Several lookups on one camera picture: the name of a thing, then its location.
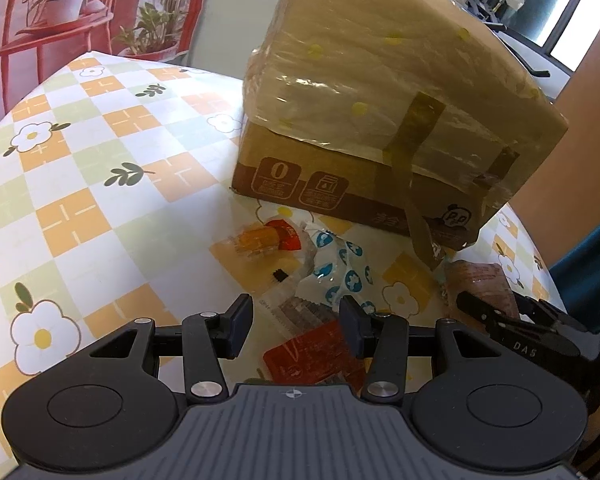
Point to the cardboard box with plastic liner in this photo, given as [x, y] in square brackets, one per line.
[380, 60]

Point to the white blue-dotted snack packet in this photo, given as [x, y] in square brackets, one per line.
[350, 275]

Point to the wooden board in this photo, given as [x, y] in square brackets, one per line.
[570, 135]

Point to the black exercise bike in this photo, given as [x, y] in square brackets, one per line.
[490, 5]

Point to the clear packet with red label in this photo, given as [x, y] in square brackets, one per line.
[260, 240]

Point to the printed wall backdrop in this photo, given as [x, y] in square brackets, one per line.
[80, 10]

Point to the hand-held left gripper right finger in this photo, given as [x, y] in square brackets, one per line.
[352, 326]

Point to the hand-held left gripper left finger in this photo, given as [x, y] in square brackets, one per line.
[240, 326]

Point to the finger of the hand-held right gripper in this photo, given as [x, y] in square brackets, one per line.
[550, 316]
[480, 310]

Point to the silver striped packet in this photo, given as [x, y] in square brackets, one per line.
[300, 310]

